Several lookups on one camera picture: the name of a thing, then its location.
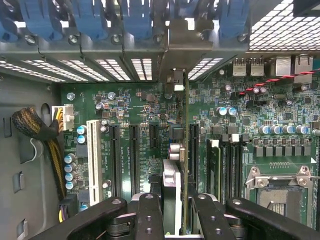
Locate black power connector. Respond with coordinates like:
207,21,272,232
58,193,80,223

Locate CPU socket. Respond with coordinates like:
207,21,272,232
243,164,316,227

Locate white power connector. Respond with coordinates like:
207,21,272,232
51,104,75,132

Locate silver network port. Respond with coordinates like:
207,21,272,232
293,54,315,85

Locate black RAM slot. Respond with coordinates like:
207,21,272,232
221,134,232,203
231,133,242,203

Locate silver port block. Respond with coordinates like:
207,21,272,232
274,56,293,77

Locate silver USB port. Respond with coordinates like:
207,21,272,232
249,58,265,77
232,58,248,77

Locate white expansion slot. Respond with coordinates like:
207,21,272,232
86,119,104,206

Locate green motherboard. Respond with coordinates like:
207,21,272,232
59,57,320,231

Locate open grey PC case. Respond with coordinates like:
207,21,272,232
0,0,320,240

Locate red black twisted wire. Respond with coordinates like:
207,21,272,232
238,69,320,96

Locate short black expansion slot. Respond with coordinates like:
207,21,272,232
149,123,159,149

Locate long black expansion slot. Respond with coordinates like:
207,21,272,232
128,123,141,196
109,124,123,198
188,122,200,195

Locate braided power cable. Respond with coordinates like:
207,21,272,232
11,106,67,201

